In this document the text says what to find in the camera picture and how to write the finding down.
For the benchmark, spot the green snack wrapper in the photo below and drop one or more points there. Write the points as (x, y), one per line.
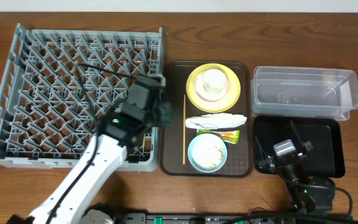
(227, 136)

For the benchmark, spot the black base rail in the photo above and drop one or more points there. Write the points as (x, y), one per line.
(255, 218)

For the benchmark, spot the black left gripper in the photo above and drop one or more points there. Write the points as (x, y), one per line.
(163, 113)

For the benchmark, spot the grey dishwasher rack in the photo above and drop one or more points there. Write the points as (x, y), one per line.
(56, 82)

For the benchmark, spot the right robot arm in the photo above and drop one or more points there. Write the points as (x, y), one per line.
(306, 153)

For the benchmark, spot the black tray bin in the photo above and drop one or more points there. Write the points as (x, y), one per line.
(326, 158)

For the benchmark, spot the crumpled white napkin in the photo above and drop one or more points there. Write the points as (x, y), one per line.
(215, 121)

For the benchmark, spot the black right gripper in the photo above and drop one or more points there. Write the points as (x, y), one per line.
(262, 161)

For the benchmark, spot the brown serving tray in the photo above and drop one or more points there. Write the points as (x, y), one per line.
(239, 156)

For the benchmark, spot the cream cup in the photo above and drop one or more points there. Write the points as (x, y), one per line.
(214, 81)

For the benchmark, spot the pink bowl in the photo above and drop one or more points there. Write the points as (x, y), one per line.
(198, 86)

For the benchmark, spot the light blue bowl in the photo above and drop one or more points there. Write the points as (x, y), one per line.
(207, 153)

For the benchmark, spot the clear plastic bin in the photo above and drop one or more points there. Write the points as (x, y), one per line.
(304, 92)

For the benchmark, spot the yellow plate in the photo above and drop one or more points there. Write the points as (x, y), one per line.
(224, 104)

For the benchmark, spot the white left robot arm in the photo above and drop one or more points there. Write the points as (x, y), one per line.
(106, 152)

